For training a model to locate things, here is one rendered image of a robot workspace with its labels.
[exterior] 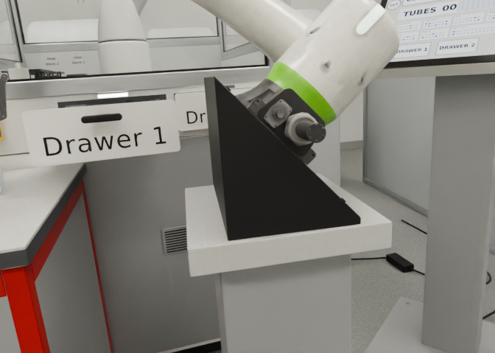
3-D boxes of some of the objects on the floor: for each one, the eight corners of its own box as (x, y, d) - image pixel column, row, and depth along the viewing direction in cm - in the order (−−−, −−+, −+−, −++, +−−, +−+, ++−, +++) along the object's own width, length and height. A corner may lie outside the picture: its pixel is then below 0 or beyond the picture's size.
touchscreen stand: (525, 461, 93) (587, 22, 68) (351, 379, 120) (351, 46, 96) (534, 343, 130) (576, 33, 106) (400, 302, 158) (409, 49, 134)
